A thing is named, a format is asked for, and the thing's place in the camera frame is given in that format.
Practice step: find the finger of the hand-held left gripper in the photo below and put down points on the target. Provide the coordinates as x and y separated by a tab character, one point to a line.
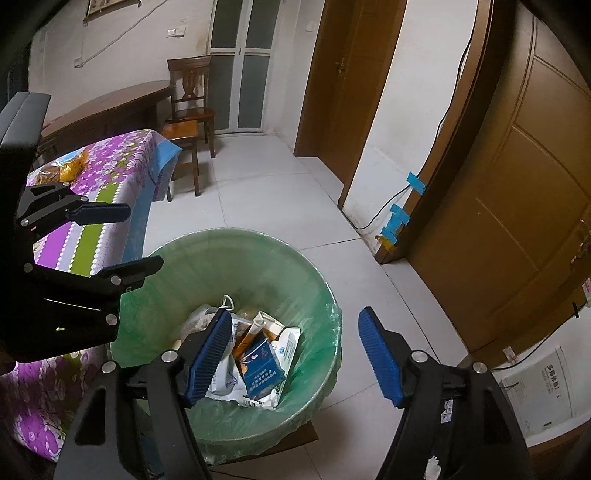
129	272
99	213

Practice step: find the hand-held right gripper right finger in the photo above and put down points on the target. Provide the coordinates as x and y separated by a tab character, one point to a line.
381	355

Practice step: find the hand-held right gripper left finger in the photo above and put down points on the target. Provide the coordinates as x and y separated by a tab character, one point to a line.
210	355

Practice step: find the white pouch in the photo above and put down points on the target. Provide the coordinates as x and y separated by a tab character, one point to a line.
221	381

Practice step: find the white plastic bag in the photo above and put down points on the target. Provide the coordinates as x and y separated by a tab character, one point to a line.
198	318

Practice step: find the orange white carton packet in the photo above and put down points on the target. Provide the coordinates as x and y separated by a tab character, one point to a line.
251	333

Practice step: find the blue cigarette box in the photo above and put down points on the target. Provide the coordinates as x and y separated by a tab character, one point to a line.
261	369

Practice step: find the white blue printed packet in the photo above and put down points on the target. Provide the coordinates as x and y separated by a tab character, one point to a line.
287	348

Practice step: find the green lined trash bin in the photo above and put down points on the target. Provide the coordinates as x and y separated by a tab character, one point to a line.
295	286

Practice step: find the orange snack packet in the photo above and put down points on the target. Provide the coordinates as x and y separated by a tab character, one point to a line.
76	164

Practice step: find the purple floral tablecloth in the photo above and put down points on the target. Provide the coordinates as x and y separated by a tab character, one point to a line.
111	157

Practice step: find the dark wooden table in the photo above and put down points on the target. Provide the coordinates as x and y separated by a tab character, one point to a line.
106	110

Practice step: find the wooden chair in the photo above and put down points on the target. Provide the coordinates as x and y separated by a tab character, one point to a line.
180	130
189	83

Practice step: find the blue tape strip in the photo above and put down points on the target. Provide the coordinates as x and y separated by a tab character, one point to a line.
399	214
417	183
389	233

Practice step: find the white printed box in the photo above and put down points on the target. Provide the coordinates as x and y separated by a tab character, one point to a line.
545	392

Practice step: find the frosted glass panel door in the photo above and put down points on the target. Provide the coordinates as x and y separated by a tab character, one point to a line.
254	83

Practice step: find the panelled brown wooden door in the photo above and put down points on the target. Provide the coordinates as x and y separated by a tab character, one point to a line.
521	184

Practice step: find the framed wall picture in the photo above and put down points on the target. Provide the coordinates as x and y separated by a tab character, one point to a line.
111	8

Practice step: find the white light switch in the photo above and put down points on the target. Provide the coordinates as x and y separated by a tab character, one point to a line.
176	31

